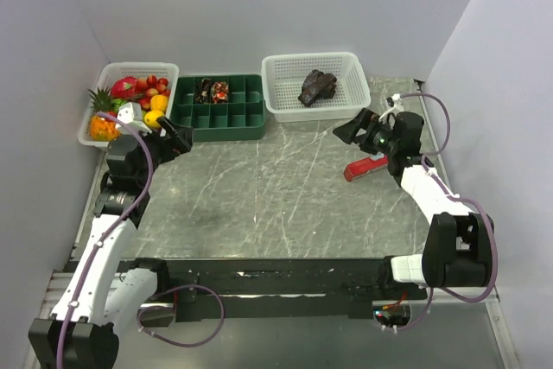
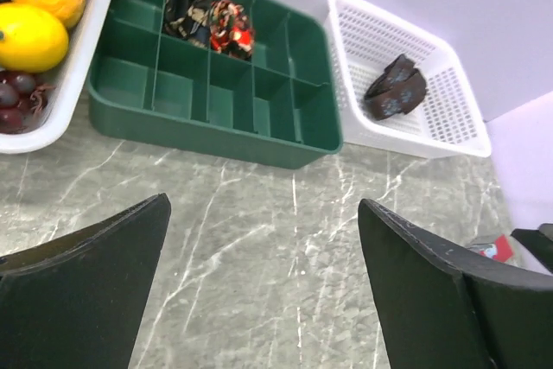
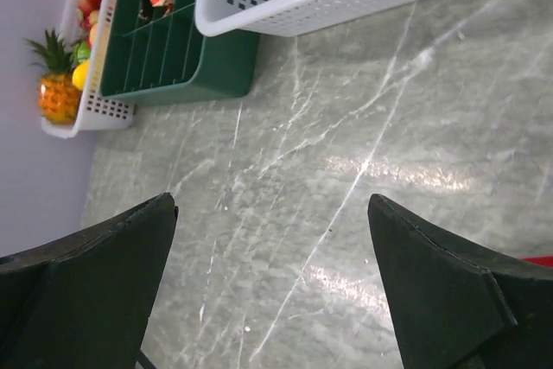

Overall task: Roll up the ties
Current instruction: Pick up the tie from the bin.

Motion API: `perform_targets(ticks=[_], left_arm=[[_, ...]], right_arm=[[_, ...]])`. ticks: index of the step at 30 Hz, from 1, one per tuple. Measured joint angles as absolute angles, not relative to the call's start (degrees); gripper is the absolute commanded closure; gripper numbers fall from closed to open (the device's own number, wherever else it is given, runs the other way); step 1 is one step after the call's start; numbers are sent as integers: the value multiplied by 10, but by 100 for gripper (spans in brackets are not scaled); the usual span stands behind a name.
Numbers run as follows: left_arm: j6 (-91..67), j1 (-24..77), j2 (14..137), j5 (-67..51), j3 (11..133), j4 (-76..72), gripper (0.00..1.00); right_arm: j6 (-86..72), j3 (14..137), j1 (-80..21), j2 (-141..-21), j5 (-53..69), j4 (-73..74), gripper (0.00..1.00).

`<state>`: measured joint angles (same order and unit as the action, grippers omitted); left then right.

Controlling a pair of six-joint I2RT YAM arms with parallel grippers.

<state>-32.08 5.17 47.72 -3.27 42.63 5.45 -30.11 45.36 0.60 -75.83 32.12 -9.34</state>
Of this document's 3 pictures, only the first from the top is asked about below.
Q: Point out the brown floral necktie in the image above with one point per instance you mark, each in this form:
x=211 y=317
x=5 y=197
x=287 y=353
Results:
x=317 y=85

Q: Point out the red rectangular box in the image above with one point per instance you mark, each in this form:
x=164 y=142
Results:
x=365 y=166

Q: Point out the green compartment organizer tray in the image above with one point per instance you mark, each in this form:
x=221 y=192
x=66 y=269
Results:
x=241 y=118

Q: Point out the orange fruit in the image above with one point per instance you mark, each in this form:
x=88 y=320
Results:
x=159 y=103

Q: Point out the white fruit basket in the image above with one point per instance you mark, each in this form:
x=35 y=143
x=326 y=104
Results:
x=118 y=70

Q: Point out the orange pineapple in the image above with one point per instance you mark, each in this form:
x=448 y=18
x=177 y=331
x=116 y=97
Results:
x=102 y=129

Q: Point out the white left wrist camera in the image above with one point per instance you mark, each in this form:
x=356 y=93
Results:
x=131 y=115

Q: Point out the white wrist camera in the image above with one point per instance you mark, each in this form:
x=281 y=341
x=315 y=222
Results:
x=131 y=115
x=395 y=106

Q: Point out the yellow lemon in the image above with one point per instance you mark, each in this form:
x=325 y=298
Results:
x=150 y=118

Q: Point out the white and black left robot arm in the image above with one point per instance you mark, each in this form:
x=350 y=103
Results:
x=84 y=327

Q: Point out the dark green fruit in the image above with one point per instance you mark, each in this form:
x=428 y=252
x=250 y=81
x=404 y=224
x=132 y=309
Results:
x=117 y=103

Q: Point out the red patterned rolled tie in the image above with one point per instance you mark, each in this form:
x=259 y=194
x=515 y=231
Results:
x=219 y=92

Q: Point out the dark rolled tie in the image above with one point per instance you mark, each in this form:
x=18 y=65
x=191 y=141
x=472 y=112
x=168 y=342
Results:
x=202 y=91

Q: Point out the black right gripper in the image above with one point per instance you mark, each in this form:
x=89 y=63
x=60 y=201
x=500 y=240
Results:
x=347 y=131

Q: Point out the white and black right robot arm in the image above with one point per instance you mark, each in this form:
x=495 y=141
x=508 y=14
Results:
x=459 y=256

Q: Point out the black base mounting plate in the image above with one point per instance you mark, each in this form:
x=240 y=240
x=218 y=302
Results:
x=281 y=287

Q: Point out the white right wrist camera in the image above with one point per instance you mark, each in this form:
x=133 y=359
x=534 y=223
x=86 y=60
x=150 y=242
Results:
x=395 y=106

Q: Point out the white perforated empty basket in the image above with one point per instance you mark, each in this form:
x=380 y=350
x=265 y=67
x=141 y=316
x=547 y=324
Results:
x=283 y=76

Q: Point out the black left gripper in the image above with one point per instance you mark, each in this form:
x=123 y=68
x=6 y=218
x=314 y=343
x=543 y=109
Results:
x=177 y=143

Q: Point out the pink dragon fruit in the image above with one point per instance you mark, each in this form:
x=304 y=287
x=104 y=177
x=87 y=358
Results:
x=125 y=88

